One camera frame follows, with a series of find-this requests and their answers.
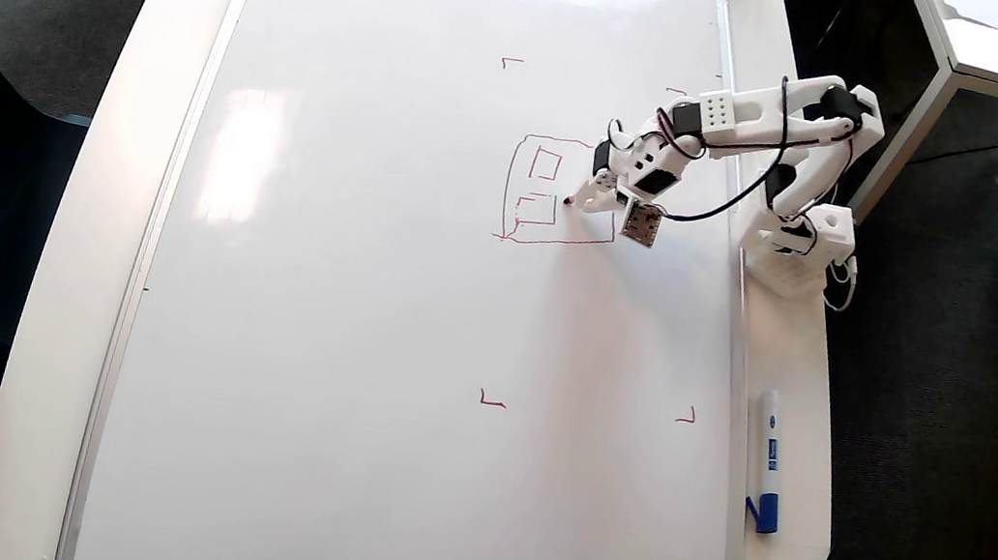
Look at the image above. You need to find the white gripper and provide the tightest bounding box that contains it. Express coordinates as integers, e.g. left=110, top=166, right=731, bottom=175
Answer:
left=565, top=110, right=707, bottom=229

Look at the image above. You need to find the blue whiteboard marker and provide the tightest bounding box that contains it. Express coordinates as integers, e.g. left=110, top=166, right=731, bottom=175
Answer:
left=739, top=387, right=799, bottom=538

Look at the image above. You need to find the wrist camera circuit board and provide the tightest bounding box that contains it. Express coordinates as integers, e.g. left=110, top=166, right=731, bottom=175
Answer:
left=618, top=198, right=665, bottom=250

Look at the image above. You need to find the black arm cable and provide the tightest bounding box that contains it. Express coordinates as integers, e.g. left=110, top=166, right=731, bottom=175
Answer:
left=658, top=59, right=798, bottom=235

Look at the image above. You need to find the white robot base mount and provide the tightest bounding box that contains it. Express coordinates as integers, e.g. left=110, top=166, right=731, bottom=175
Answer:
left=727, top=211, right=844, bottom=306

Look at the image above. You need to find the white whiteboard with metal frame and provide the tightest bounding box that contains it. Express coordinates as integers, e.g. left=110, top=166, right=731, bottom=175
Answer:
left=54, top=0, right=828, bottom=560

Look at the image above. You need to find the white cable at base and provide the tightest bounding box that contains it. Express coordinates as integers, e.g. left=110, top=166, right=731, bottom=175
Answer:
left=822, top=253, right=861, bottom=316

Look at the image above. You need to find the black floor cable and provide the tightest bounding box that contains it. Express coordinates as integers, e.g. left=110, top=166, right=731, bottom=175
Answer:
left=906, top=109, right=998, bottom=178

